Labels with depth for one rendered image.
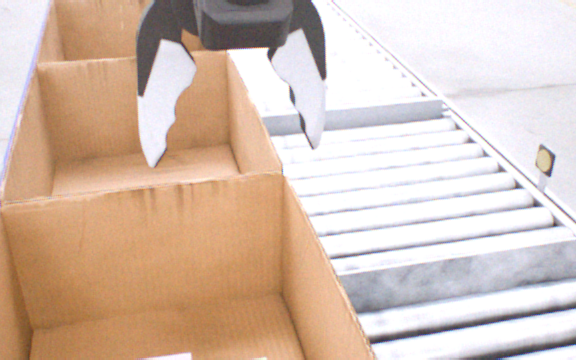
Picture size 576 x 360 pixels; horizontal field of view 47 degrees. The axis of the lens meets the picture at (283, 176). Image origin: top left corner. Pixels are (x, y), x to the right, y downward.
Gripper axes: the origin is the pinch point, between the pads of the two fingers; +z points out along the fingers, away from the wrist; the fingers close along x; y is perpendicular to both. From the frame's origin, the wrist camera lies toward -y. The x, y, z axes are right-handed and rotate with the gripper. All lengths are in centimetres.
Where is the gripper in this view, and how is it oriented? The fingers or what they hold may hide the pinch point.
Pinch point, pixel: (236, 154)
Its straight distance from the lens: 45.1
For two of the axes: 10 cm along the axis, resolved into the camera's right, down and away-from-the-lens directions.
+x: -9.7, 1.2, -2.0
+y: -2.3, -4.9, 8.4
